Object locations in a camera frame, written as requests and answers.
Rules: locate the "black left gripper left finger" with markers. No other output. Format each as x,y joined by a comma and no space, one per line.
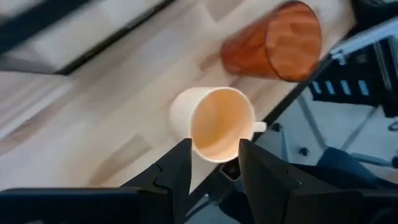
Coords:
174,174

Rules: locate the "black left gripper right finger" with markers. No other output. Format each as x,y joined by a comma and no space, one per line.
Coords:
264,180

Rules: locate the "red translucent plastic tumbler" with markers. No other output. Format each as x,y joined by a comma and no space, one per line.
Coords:
280,43

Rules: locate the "wooden shelf with black frames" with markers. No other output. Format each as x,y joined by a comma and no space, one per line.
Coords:
93,34

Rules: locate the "dark blue seat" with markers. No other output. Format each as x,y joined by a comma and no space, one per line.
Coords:
345,165

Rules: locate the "black device with white slots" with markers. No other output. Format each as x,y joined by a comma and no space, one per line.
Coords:
345,77

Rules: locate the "silver metal bracket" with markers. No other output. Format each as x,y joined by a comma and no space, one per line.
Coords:
363,37

